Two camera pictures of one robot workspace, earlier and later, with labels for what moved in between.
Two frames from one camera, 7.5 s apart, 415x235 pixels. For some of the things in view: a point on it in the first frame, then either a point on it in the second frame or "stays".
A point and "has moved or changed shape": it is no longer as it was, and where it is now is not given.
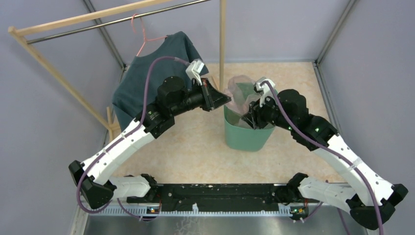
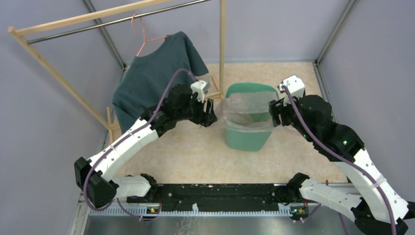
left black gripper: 212,98 → 204,118
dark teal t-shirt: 128,98 stays
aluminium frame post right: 334,35 stays
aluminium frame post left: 106,38 stays
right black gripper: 254,116 → 276,107
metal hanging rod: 104,24 stays
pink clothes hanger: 144,34 stays
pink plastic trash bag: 241,90 has moved or changed shape
